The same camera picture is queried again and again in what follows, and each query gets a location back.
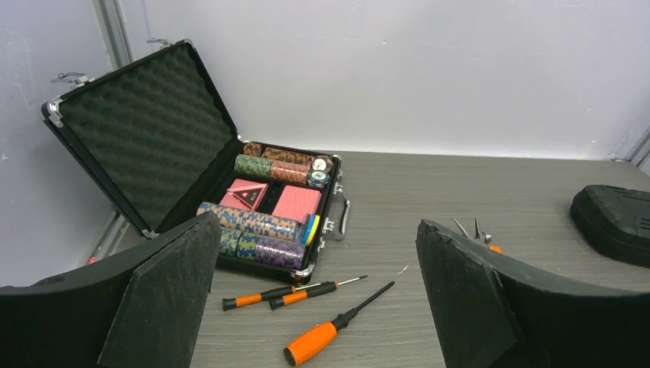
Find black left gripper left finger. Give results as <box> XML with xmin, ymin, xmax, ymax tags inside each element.
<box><xmin>1</xmin><ymin>213</ymin><xmax>222</xmax><ymax>367</ymax></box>

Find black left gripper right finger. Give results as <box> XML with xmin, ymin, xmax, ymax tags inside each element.
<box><xmin>416</xmin><ymin>220</ymin><xmax>649</xmax><ymax>367</ymax></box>

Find black plastic tool case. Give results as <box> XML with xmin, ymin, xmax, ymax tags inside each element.
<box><xmin>570</xmin><ymin>185</ymin><xmax>649</xmax><ymax>268</ymax></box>

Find small orange precision screwdriver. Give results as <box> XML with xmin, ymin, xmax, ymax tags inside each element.
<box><xmin>222</xmin><ymin>284</ymin><xmax>318</xmax><ymax>311</ymax></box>

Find red triangular dealer button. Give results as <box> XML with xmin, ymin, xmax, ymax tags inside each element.
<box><xmin>219</xmin><ymin>179</ymin><xmax>268</xmax><ymax>211</ymax></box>

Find black aluminium poker chip case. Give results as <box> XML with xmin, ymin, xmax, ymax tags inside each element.
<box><xmin>41</xmin><ymin>38</ymin><xmax>351</xmax><ymax>285</ymax></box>

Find red playing card deck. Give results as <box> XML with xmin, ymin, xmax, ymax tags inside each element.
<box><xmin>271</xmin><ymin>186</ymin><xmax>321</xmax><ymax>223</ymax></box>

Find orange handled pliers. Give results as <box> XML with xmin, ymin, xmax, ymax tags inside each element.
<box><xmin>451</xmin><ymin>217</ymin><xmax>502</xmax><ymax>254</ymax></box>

